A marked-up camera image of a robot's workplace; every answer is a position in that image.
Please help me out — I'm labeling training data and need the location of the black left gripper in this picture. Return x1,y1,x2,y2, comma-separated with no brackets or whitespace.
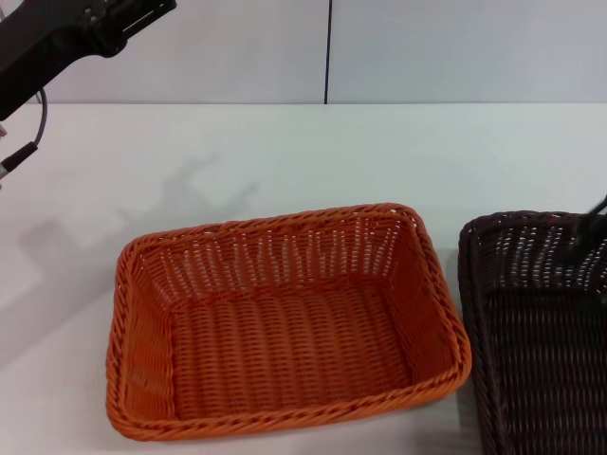
0,0,177,122

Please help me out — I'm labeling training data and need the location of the dark brown woven plastic basket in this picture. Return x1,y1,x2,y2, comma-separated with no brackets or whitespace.
458,210,607,455

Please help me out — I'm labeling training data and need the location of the orange woven plastic basket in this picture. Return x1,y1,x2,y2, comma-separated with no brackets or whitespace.
104,202,473,438

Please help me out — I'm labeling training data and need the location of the grey cable with metal plug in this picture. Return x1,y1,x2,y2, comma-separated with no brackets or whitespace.
0,87,49,180

